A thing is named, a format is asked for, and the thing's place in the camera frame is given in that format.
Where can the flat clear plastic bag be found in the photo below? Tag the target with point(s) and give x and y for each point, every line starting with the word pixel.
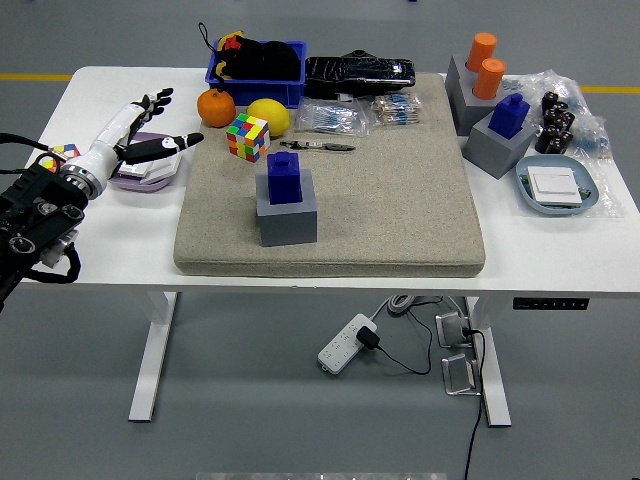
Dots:
pixel 611 200

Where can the white table leg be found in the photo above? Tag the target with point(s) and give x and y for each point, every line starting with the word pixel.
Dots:
pixel 495 380
pixel 150 360

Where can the grey-brown mat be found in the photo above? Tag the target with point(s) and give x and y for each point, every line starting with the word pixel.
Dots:
pixel 390 210

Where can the black cloth pouch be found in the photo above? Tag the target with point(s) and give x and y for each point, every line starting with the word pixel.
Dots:
pixel 265 60

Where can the black capacitor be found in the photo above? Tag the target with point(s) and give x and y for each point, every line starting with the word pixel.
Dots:
pixel 561 109
pixel 566 140
pixel 551 119
pixel 550 101
pixel 542 144
pixel 567 121
pixel 555 147
pixel 551 133

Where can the bag of blue resistors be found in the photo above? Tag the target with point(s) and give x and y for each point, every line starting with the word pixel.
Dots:
pixel 330 119

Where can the black keyboard in plastic wrap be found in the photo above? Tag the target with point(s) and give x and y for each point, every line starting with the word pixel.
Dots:
pixel 357 72

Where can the white power strip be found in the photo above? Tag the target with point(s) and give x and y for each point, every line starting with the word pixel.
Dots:
pixel 340 350

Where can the tall grey double holder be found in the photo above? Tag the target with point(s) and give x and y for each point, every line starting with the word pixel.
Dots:
pixel 462 102

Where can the light blue plate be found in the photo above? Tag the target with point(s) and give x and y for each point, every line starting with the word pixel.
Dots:
pixel 550 210

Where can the orange fruit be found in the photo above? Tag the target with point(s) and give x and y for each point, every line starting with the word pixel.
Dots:
pixel 216 109

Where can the black pen tool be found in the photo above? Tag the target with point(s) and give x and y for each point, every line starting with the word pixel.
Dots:
pixel 320 145

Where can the white wall switch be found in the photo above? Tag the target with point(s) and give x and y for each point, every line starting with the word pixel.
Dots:
pixel 555 186

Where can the black table control panel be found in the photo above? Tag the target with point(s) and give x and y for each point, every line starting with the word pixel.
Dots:
pixel 550 304

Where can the large colourful puzzle cube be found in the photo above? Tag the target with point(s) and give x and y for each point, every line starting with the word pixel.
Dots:
pixel 248 136

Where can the blue seal stamp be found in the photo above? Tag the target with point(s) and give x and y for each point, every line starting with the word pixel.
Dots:
pixel 284 180
pixel 509 117

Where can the orange cylinder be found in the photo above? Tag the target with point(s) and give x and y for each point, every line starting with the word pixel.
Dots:
pixel 481 50
pixel 490 80

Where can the purple tray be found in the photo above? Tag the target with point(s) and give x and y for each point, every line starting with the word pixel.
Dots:
pixel 145 187

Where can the crumpled clear plastic bag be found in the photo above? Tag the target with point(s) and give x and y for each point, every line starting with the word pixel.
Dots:
pixel 590 120

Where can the grey cube seal holder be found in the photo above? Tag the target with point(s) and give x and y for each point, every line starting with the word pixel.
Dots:
pixel 287 226
pixel 495 152

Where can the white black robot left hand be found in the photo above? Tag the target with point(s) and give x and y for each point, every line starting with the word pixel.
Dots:
pixel 117 135

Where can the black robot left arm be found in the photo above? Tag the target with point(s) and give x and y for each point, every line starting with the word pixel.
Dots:
pixel 40 210

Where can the blue plastic bin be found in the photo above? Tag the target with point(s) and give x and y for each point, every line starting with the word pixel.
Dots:
pixel 260 92

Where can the green circuit board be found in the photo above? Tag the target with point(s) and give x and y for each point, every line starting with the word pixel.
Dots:
pixel 525 186

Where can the metal bracket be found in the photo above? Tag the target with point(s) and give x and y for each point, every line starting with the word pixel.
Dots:
pixel 452 330
pixel 460 375

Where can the white wall socket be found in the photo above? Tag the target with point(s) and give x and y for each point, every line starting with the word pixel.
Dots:
pixel 156 170

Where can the small colourful puzzle cube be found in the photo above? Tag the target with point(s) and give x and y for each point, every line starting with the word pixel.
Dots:
pixel 66 148

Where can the yellow lemon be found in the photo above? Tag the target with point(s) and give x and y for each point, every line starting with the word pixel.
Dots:
pixel 270 117

